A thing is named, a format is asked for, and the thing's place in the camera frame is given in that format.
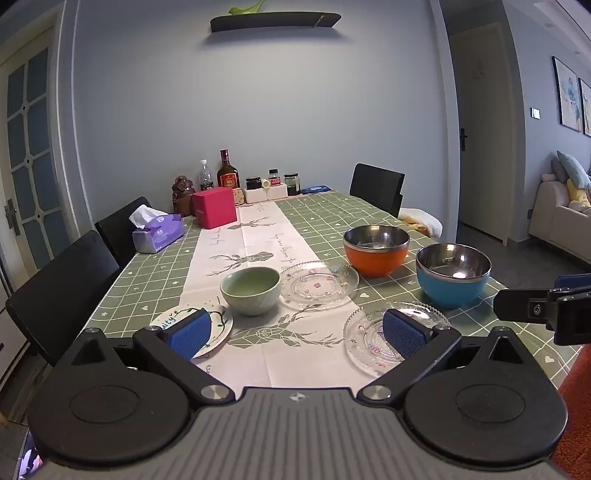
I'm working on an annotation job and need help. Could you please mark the metal door handle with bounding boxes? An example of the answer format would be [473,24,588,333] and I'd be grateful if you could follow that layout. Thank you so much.
[4,198,21,237]

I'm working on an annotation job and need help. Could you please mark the pink box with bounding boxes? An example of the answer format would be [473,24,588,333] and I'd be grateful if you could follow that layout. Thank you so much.
[191,187,238,229]

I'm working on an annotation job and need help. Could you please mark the orange rug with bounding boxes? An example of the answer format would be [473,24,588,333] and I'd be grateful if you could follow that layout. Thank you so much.
[551,355,591,480]

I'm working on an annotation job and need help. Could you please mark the brown figurine bottle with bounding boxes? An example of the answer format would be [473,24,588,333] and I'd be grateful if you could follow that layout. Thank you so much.
[172,175,195,217]

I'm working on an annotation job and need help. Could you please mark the narrow framed painting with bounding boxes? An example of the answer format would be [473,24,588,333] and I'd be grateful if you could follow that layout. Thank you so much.
[578,78,591,137]

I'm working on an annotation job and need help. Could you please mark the black bench far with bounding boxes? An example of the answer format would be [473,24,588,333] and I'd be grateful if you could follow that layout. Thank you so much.
[95,197,153,268]

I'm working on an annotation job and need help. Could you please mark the green bird ornament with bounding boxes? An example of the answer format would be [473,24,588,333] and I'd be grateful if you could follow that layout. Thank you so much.
[228,0,266,16]

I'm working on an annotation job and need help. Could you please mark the floral glass plate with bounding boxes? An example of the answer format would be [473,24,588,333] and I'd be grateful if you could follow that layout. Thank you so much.
[280,261,360,310]
[344,302,451,377]

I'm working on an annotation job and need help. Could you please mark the white deer table runner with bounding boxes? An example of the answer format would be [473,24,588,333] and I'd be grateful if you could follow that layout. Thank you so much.
[187,199,370,388]

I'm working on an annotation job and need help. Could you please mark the green ceramic bowl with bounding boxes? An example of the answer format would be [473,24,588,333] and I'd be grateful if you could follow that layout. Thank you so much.
[220,266,282,316]

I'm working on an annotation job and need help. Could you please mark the plain grey door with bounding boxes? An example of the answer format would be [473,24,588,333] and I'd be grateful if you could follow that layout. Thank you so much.
[450,23,511,243]

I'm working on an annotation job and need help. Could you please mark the white rectangular box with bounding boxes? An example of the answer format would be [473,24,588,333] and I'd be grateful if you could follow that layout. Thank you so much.
[244,185,288,204]

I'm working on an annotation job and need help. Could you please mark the orange steel bowl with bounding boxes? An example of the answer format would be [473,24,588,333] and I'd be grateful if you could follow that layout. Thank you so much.
[343,224,411,278]

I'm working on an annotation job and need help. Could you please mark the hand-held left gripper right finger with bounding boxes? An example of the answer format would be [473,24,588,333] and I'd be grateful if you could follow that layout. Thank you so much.
[358,308,529,408]

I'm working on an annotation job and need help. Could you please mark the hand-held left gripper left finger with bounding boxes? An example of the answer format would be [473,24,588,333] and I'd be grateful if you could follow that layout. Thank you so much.
[60,308,234,408]

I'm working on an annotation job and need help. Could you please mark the black chair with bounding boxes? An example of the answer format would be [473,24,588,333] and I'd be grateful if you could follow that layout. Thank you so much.
[6,230,122,365]
[349,163,406,217]

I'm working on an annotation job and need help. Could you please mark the large framed painting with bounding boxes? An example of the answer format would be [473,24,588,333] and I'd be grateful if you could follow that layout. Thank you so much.
[551,56,583,132]

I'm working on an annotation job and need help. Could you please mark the liquor bottle red label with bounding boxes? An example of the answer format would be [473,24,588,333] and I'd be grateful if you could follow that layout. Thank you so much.
[217,148,241,190]

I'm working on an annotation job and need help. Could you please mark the dark wall shelf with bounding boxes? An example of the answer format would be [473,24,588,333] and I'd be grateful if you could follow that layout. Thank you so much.
[210,11,342,34]

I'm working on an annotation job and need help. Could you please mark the yellow plush toy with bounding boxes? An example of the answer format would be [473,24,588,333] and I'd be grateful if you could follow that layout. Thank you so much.
[566,179,591,208]

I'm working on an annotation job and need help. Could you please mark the beige sofa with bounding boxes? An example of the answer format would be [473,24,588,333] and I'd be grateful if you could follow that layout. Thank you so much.
[527,178,591,264]

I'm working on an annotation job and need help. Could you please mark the white printed plate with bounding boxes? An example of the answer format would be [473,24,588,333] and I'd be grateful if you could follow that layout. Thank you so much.
[148,302,234,360]

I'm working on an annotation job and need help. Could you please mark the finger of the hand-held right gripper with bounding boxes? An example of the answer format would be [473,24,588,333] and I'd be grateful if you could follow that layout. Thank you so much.
[554,274,591,292]
[492,287,561,331]

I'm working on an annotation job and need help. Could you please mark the purple tissue pack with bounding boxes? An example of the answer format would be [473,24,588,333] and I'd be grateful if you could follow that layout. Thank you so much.
[128,204,186,254]

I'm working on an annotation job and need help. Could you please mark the glass panelled door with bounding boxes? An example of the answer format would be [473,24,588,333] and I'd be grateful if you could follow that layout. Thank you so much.
[0,14,70,296]

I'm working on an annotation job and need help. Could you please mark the light blue pillow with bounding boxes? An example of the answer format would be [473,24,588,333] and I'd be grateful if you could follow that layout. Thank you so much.
[556,151,591,190]

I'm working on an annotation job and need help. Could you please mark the blue steel bowl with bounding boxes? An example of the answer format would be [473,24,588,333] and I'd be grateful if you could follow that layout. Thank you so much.
[416,243,492,309]

